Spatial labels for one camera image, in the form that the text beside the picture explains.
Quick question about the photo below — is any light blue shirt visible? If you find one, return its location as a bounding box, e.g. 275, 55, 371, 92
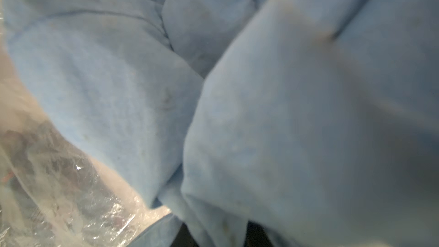
2, 0, 439, 247

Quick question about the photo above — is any clear plastic vacuum bag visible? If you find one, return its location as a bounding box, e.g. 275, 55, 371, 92
0, 0, 172, 247

